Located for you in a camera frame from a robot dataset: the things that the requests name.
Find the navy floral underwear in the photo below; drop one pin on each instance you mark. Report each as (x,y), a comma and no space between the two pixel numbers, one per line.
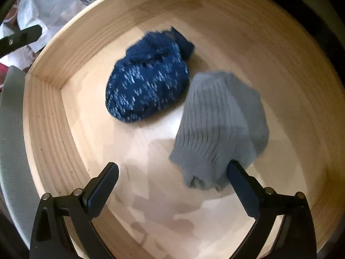
(140,86)

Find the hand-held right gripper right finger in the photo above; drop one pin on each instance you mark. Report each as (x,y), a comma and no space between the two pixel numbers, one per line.
(242,188)

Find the grey ribbed underwear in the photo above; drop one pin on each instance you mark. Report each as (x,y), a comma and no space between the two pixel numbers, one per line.
(215,124)

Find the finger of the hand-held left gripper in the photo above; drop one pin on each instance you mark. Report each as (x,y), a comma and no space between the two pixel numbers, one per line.
(21,38)

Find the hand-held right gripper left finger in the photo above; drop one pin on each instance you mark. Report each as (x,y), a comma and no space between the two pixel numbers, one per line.
(103,191)

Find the white crumpled fabric pile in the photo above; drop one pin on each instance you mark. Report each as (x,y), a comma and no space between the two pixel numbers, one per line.
(48,8)

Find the wooden drawer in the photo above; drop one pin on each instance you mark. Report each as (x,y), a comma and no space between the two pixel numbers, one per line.
(94,110)

